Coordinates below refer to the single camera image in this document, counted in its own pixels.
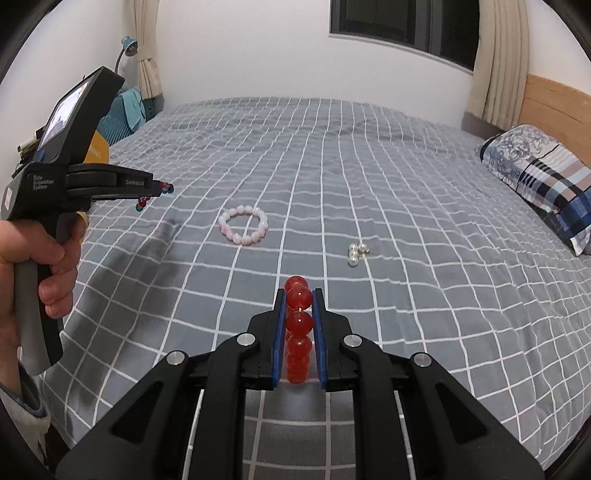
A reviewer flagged red bead bracelet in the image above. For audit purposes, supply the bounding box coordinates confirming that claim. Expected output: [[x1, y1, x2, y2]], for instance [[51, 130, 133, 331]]
[[283, 275, 317, 385]]

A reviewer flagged beige curtain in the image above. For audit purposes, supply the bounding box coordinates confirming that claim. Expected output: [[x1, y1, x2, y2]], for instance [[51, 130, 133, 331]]
[[134, 0, 163, 100], [464, 0, 541, 127]]

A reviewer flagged blue desk lamp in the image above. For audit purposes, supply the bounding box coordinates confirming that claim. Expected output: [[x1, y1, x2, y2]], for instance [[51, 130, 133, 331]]
[[115, 37, 139, 84]]

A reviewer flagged person's left forearm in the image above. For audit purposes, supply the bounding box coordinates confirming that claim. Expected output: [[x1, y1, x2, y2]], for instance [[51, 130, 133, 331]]
[[0, 357, 52, 462]]

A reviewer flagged blue plaid pillow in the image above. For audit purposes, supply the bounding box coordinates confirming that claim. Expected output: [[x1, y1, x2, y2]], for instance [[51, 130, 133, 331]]
[[478, 124, 591, 257]]

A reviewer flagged blue and orange cardboard box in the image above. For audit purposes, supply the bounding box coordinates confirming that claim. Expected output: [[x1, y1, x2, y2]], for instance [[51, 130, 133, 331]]
[[85, 131, 112, 165]]

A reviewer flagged blue mesh chair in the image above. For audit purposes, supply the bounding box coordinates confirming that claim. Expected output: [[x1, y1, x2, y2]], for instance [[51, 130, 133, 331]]
[[99, 99, 155, 144]]

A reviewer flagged wooden headboard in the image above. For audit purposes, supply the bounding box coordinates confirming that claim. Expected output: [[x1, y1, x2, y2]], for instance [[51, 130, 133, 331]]
[[517, 74, 591, 144]]

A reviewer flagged person's left hand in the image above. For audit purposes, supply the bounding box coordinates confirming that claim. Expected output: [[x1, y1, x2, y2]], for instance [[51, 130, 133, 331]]
[[0, 212, 88, 384]]

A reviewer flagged dark window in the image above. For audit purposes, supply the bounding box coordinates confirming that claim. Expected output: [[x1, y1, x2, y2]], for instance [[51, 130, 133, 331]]
[[329, 0, 478, 72]]

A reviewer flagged teal cloth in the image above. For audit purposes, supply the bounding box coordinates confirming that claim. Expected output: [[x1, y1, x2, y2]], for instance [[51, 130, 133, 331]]
[[117, 89, 146, 130]]

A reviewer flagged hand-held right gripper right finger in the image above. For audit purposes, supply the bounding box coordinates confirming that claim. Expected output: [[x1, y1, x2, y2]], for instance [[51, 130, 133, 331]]
[[311, 288, 546, 480]]

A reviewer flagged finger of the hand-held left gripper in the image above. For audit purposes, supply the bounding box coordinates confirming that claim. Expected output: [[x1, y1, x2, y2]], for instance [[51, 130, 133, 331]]
[[66, 165, 161, 205]]

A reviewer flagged small pearl bead bracelet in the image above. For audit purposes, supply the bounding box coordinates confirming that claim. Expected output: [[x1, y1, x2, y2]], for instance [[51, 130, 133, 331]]
[[346, 241, 371, 267]]

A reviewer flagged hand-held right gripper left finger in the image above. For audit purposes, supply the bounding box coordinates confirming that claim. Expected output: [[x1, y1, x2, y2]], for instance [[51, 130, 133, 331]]
[[55, 288, 286, 480]]

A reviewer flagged pink bead bracelet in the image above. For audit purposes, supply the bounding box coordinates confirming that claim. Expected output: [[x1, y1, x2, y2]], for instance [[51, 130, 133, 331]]
[[218, 207, 270, 246]]

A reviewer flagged multicolour bead bracelet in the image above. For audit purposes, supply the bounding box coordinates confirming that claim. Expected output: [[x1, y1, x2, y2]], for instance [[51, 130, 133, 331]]
[[135, 181, 175, 212]]

